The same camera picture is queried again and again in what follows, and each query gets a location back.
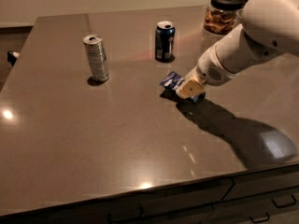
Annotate black drawer handle right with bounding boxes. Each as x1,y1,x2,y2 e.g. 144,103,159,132
272,194,298,209

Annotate blue rxbar blueberry wrapper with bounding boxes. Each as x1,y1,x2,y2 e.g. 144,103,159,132
160,71,206,104

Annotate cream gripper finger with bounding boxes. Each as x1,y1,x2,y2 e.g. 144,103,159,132
176,77,205,99

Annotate blue pepsi can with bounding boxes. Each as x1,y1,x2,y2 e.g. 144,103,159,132
155,21,176,63

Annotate tall silver can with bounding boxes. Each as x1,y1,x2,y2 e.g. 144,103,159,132
83,35,109,82

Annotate dark object at left edge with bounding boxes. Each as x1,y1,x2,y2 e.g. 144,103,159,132
7,50,20,65

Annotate black drawer handle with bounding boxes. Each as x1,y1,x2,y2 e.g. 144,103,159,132
249,213,270,224
272,194,298,209
107,205,142,224

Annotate black drawer handle lower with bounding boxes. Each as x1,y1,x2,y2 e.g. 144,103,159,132
249,213,270,224

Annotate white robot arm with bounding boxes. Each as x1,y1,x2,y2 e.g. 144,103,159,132
176,0,299,99

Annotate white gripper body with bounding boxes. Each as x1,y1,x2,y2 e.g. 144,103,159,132
185,44,238,86

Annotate dark cabinet drawers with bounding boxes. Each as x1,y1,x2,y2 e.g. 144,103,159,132
0,163,299,224

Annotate glass jar with black lid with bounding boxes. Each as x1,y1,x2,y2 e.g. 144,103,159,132
204,0,245,35

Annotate black drawer handle left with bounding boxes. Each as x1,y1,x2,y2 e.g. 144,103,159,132
107,205,142,224

